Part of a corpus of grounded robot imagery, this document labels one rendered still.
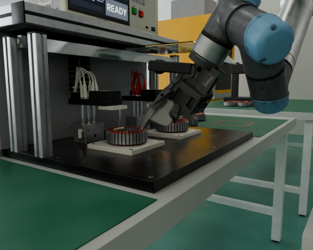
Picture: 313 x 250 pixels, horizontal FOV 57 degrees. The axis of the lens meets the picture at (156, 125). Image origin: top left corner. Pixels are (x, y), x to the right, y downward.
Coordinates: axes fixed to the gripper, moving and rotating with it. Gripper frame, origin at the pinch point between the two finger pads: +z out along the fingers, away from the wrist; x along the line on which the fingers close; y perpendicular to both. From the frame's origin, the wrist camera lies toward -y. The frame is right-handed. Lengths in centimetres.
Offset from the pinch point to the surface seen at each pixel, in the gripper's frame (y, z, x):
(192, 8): -217, -11, 372
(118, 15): -36.2, -14.0, 12.5
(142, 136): -1.7, 5.2, -0.3
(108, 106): -13.6, 3.8, -2.9
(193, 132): 1.3, 6.1, 25.2
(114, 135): -6.3, 7.4, -5.4
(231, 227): 31, 80, 117
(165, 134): -3.4, 9.1, 16.8
